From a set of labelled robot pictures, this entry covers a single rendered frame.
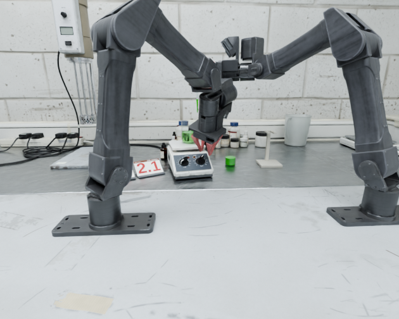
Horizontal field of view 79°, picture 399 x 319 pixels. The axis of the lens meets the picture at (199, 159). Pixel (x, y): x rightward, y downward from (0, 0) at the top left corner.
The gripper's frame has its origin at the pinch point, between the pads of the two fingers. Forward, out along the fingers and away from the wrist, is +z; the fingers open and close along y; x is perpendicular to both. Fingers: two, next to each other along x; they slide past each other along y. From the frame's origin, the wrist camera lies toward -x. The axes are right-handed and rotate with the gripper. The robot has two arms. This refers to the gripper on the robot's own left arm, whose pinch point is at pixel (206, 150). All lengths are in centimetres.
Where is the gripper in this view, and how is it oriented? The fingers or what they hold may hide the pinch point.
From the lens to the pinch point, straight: 79.2
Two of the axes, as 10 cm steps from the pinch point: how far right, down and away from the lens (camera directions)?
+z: -0.3, 7.5, 6.6
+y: -8.2, -4.0, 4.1
